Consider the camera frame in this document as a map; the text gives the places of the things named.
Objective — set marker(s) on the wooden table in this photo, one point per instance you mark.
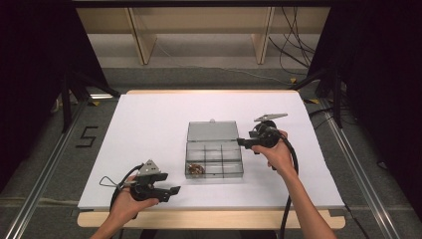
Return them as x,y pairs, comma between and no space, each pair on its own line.
205,219

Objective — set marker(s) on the short aluminium bar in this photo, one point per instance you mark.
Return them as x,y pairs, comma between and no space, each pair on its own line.
101,96

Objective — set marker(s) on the person's right hand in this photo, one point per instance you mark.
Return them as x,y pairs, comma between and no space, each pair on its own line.
280,157

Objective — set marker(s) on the aluminium floor rail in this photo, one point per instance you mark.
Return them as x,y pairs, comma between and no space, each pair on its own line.
43,176
361,172

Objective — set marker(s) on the yellow tape piece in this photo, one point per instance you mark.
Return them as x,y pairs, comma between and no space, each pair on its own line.
95,103
293,80
313,101

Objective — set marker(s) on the wooden shelf unit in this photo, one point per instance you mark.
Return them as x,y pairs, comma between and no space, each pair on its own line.
205,20

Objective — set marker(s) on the person's left hand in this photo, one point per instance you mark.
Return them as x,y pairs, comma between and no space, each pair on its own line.
126,205

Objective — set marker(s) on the clear plastic compartment box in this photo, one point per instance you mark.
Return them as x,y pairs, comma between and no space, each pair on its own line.
214,159

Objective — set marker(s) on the black curtain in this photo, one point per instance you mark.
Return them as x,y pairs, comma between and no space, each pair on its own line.
381,83
33,66

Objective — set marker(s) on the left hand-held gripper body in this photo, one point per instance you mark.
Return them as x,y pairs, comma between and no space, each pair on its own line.
146,191

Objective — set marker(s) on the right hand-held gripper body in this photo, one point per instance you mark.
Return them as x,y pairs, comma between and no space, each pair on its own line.
270,134

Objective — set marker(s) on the white table mat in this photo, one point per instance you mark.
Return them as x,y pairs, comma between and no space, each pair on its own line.
159,116

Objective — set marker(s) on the black metal stand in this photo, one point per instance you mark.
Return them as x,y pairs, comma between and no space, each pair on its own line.
336,99
66,99

